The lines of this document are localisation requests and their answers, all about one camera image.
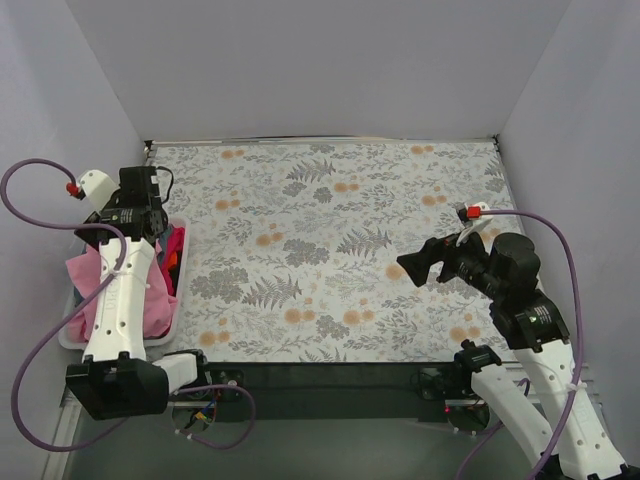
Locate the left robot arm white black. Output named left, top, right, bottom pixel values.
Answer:
left=66, top=166, right=213, bottom=420

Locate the magenta shirt in basket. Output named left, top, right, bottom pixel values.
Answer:
left=157, top=225, right=186, bottom=296

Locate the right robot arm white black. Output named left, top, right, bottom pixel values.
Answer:
left=397, top=233, right=639, bottom=479

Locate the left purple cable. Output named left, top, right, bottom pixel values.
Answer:
left=0, top=158, right=257, bottom=454

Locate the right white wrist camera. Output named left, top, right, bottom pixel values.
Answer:
left=455, top=202, right=493, bottom=246

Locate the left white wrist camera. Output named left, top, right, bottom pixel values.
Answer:
left=66, top=170, right=119, bottom=212

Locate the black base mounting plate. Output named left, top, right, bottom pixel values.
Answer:
left=169, top=362, right=492, bottom=430

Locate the floral patterned table mat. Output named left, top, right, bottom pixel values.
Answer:
left=150, top=141, right=514, bottom=362

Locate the white laundry basket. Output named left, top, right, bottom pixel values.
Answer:
left=58, top=215, right=190, bottom=350

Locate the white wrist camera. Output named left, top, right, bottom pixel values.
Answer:
left=455, top=202, right=493, bottom=246
left=66, top=170, right=119, bottom=212

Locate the pink t shirt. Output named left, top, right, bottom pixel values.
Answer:
left=66, top=247, right=178, bottom=343

